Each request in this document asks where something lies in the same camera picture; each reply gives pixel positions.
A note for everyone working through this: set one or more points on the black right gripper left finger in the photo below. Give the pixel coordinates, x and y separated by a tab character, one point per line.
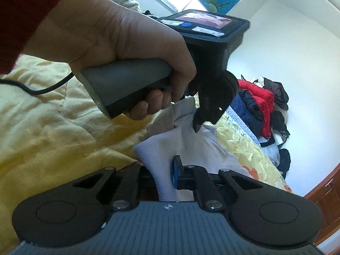
76	211

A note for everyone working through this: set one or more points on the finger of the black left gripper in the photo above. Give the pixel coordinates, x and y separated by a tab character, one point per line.
198	123

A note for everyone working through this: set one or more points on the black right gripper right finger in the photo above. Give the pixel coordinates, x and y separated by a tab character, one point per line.
259	212

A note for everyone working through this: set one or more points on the lavender long-sleeve shirt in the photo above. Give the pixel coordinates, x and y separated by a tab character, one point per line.
171	134

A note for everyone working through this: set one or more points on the black clothes on pile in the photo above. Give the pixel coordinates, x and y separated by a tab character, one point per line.
279	116

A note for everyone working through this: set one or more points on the person's left hand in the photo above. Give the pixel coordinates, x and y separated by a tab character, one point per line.
89	33

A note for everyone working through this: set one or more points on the blue knitted blanket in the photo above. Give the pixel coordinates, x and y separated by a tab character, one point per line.
242	128

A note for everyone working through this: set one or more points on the navy blue jacket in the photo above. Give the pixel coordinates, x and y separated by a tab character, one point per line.
249	111

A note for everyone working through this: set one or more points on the brown wooden door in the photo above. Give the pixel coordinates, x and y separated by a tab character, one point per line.
326	195

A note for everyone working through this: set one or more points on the red puffer jacket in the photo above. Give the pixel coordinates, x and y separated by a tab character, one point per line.
265	100

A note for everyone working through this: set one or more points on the yellow carrot-print quilt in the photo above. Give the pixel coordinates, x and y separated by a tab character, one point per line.
55	138

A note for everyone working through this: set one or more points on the black bag by wall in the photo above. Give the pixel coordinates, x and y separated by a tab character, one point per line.
284	162

